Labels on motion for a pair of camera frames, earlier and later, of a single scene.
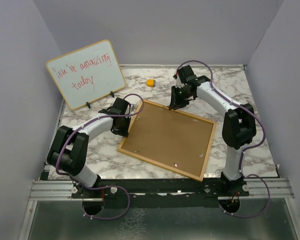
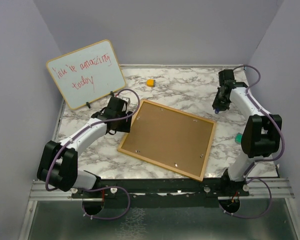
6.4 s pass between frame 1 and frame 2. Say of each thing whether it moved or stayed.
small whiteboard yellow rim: stayed
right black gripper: moved
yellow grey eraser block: stayed
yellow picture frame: stayed
